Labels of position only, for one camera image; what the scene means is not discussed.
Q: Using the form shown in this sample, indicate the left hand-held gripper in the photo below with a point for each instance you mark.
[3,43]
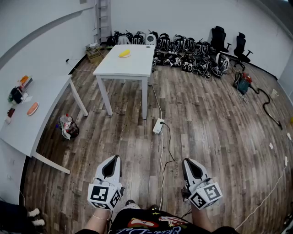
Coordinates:
[100,194]

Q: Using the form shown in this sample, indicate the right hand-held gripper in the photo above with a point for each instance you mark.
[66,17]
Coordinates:
[206,194]

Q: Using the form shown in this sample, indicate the clear glass plate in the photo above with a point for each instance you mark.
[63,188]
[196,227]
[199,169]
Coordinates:
[128,56]

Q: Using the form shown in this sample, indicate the yellow banana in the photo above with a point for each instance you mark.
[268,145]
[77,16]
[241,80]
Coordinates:
[124,53]

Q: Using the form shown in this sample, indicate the person's left forearm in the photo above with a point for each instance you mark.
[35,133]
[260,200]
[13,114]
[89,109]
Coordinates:
[98,222]

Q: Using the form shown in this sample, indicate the person's right forearm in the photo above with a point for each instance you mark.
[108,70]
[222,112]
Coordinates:
[202,219]

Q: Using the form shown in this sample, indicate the person's left shoe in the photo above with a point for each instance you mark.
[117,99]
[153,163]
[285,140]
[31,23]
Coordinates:
[130,203]

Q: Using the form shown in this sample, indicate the person's shoe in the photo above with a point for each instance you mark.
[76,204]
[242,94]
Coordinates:
[34,212]
[130,203]
[38,222]
[153,207]

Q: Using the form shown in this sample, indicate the person's right shoe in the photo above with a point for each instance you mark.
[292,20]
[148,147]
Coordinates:
[153,207]

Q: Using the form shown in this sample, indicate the black trash bin with litter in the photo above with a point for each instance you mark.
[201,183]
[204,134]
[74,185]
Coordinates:
[71,129]

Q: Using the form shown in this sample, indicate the short white power strip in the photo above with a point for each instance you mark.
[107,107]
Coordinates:
[158,126]

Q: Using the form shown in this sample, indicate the person's black printed shirt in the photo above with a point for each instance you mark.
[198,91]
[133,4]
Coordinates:
[160,225]

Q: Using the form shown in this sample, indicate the long white table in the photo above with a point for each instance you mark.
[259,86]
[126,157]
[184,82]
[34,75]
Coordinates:
[34,128]

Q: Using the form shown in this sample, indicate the orange toy sausage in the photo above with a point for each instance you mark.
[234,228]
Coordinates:
[32,109]

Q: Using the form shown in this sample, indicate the red green power tool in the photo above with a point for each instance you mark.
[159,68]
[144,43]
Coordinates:
[242,84]

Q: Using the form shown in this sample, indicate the pile of black devices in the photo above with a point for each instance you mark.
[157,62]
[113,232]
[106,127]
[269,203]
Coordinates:
[194,65]

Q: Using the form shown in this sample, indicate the small white table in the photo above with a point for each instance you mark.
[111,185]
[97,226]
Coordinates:
[128,64]

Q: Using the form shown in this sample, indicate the white paper sheet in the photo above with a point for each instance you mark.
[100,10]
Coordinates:
[28,99]

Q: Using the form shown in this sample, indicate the small white cup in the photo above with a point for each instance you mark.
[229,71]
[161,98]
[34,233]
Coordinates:
[8,120]

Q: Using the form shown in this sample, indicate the white floor socket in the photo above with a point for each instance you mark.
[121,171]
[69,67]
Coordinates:
[274,92]

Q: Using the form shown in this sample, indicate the brown cardboard box stack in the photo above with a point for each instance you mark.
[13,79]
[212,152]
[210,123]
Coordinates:
[94,57]

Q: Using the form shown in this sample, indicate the small brown object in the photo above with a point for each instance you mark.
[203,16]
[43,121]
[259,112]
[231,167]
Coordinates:
[10,112]

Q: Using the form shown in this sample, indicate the white headset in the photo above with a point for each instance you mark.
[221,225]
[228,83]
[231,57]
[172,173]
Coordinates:
[223,60]

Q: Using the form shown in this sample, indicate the clear storage box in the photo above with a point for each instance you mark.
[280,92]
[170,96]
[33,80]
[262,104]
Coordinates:
[27,84]

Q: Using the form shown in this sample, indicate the small black bag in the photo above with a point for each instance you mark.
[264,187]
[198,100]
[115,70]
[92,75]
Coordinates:
[16,95]

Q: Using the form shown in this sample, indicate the orange toy food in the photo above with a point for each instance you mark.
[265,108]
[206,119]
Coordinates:
[24,79]

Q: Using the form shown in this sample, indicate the white router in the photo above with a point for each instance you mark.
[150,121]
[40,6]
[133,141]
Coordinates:
[92,45]

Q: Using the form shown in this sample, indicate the black and green backpack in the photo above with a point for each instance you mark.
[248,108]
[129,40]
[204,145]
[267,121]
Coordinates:
[111,41]

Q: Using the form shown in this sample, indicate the row of black striped backpacks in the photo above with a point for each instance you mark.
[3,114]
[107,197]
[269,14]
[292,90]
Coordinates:
[180,43]

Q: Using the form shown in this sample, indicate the black office chair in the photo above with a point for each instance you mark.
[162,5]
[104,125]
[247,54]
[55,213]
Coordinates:
[242,51]
[218,38]

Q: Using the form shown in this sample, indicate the white dome backpack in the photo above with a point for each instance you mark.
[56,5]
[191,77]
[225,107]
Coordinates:
[151,39]

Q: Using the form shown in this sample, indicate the grey metal ladder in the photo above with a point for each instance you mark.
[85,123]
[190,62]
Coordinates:
[104,20]

